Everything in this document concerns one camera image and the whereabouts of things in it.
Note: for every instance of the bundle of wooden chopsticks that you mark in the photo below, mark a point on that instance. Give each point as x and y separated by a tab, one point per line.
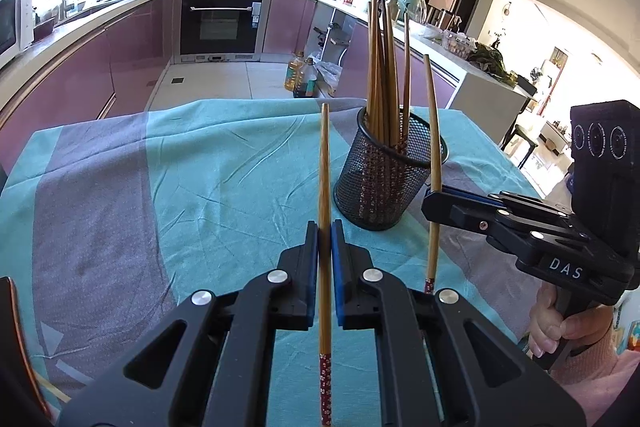
372	72

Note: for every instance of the clear plastic container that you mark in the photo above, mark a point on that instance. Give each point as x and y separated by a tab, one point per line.
457	43

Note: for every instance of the person's right hand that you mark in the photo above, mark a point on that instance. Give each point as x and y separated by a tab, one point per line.
540	322

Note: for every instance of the wall clock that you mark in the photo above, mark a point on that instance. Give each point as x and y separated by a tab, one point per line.
507	13

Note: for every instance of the dark cooking oil bottle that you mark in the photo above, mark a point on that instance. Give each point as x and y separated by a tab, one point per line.
306	82

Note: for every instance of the white bowl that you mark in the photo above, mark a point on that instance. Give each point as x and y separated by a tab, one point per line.
431	33

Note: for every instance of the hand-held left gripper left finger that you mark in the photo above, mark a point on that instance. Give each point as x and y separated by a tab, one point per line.
309	277

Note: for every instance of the clear plastic bag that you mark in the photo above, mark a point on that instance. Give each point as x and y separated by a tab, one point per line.
330	77

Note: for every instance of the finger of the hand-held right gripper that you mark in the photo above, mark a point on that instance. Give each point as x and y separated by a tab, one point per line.
530	204
460	212

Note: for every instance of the dark wooden chair back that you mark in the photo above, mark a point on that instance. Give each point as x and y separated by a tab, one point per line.
15	347

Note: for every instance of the black built-in oven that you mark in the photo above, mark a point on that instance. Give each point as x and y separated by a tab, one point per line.
220	24

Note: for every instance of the teal and grey tablecloth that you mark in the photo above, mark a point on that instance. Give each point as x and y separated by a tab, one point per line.
200	207

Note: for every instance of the black mesh pen holder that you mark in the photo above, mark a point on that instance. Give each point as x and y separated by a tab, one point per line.
415	177

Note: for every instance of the dark bar stool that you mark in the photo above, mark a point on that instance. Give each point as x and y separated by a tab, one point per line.
520	137

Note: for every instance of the red-patterned wooden chopstick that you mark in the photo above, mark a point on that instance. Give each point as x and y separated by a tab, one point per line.
434	132
325	187

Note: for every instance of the white kitchen countertop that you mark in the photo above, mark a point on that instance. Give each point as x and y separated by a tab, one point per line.
475	82

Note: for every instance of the yellow cooking oil bottle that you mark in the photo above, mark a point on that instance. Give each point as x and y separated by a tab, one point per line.
294	74

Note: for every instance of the pink base cabinets with gap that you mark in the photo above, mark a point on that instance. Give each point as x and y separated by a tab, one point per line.
290	22

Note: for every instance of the leafy green vegetables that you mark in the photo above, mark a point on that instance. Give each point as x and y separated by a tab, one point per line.
492	62

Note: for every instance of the dark red bowl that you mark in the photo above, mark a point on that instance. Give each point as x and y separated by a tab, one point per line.
45	29

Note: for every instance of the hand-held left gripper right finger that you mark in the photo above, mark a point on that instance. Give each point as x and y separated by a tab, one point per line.
338	277

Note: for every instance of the white microwave oven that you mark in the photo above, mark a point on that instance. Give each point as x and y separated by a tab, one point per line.
15	22

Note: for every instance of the long pink base cabinets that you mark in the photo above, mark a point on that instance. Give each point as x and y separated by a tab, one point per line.
90	72

